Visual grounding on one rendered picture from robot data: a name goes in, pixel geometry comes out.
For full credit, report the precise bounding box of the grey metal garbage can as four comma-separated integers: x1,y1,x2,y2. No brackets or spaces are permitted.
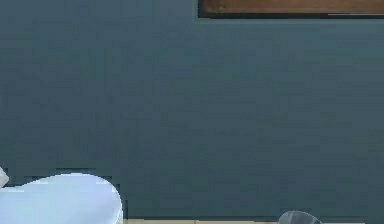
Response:
278,210,324,224

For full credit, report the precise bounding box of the brown framed wall picture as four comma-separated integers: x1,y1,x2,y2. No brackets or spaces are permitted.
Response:
197,0,384,19

